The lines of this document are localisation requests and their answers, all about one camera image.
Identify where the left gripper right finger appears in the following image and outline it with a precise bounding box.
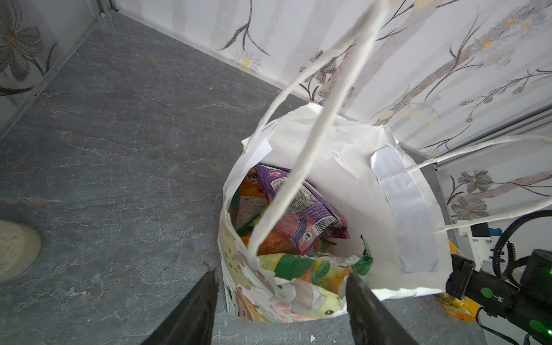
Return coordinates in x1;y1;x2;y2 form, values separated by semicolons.
346;273;418;345

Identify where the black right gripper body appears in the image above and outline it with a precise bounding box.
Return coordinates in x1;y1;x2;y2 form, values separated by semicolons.
446;254;519;319

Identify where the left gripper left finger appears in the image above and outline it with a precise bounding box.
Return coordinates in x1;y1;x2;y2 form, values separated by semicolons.
142;270;219;345

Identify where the green Fox's spring tea bag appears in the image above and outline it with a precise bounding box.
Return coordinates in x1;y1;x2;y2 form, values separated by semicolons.
257;239;373;295

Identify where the orange chips packet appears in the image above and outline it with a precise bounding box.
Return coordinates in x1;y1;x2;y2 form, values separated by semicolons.
257;232;300;256

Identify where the purple Fox's berries candy bag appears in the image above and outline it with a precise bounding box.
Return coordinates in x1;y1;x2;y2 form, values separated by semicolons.
273;181;349;255

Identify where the orange Savoria snack packet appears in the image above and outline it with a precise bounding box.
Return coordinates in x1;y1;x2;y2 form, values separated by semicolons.
229;168;268;230

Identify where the white paper gift bag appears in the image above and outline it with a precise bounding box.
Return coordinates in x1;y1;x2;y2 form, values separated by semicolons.
213;1;551;299

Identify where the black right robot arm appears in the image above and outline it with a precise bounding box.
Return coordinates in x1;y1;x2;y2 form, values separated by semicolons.
446;210;551;344

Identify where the yellow snack box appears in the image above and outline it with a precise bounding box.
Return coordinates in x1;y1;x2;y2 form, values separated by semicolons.
436;239;482;323

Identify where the round beige floor disc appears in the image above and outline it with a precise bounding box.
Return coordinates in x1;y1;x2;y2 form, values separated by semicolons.
0;220;42;282

